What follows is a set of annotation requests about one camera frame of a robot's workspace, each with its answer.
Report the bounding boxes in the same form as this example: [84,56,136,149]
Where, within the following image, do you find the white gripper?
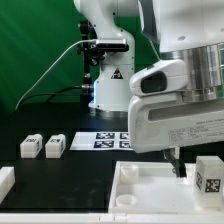
[128,93,224,178]

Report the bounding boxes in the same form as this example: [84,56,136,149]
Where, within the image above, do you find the white sheet with tags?
[70,132,131,151]

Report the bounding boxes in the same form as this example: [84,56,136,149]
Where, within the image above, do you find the white front table rail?
[0,214,224,224]

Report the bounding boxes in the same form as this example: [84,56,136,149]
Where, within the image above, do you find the white left obstacle wall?
[0,167,15,204]

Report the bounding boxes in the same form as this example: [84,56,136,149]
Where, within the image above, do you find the black camera stand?
[77,20,105,88]

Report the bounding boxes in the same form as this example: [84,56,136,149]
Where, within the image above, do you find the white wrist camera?
[129,59,188,97]

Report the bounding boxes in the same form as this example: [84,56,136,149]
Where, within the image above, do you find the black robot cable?
[19,84,95,107]

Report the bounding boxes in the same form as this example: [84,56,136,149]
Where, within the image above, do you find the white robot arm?
[73,0,224,177]

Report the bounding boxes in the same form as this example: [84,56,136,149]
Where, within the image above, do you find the white square tabletop part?
[108,161,224,215]

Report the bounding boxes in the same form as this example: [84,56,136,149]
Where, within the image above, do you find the grey camera cable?
[14,39,98,111]

